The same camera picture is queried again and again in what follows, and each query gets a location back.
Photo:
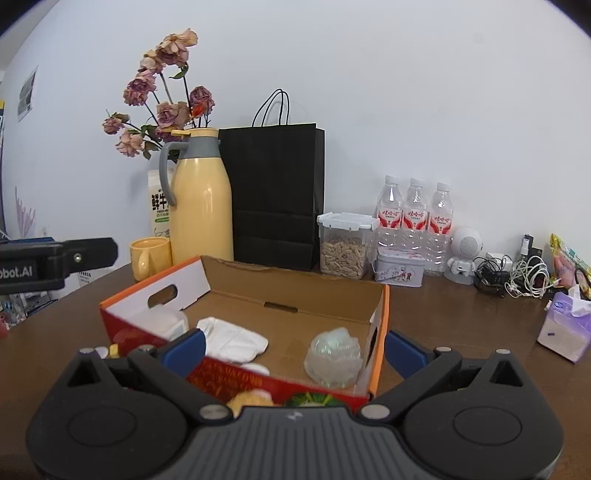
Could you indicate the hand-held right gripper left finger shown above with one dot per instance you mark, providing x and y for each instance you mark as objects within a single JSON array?
[{"x": 184, "y": 350}]

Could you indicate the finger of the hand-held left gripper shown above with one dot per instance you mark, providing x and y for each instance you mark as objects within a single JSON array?
[
  {"x": 25, "y": 240},
  {"x": 55, "y": 263}
]

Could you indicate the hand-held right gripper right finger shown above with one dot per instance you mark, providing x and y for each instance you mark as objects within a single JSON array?
[{"x": 401, "y": 353}]

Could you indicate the orange cardboard box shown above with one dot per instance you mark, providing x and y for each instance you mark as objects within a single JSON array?
[{"x": 300, "y": 318}]

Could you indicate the white cloth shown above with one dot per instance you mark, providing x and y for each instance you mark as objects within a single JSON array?
[{"x": 231, "y": 339}]

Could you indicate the yellow toy block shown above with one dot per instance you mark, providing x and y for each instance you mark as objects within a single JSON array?
[{"x": 116, "y": 351}]

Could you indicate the crumpled clear plastic bag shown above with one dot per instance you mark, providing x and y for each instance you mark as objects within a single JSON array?
[{"x": 332, "y": 355}]

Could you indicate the white printed tin box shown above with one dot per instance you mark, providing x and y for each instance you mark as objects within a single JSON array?
[{"x": 399, "y": 270}]

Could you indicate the yellow mug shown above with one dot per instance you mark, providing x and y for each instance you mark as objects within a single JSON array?
[{"x": 154, "y": 258}]

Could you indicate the clear seed food container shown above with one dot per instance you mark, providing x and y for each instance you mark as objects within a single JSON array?
[{"x": 344, "y": 258}]

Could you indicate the white milk carton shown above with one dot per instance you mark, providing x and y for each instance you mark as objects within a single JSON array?
[{"x": 159, "y": 207}]

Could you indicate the white robot figure speaker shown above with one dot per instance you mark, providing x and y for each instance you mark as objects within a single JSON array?
[{"x": 466, "y": 242}]

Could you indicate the clear water bottle red label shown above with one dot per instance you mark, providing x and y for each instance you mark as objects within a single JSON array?
[
  {"x": 441, "y": 221},
  {"x": 415, "y": 217},
  {"x": 391, "y": 217}
]

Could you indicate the yellow thermos jug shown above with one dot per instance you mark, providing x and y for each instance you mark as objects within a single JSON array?
[{"x": 203, "y": 207}]

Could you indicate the purple tissue pack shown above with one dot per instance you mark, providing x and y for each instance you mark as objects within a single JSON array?
[{"x": 563, "y": 332}]

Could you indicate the black charger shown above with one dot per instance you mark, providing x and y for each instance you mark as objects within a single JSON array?
[{"x": 531, "y": 247}]

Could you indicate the black paper bag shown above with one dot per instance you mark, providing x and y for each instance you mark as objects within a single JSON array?
[{"x": 272, "y": 184}]

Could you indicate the dried pink roses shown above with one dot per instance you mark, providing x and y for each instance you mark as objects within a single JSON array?
[{"x": 173, "y": 115}]

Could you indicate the yellow snack packet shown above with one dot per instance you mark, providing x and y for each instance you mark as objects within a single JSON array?
[{"x": 570, "y": 265}]

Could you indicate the purple plant wall sticker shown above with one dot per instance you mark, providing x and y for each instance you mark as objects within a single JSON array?
[{"x": 25, "y": 217}]

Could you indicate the wall poster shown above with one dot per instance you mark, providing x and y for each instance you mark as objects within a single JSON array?
[{"x": 27, "y": 94}]

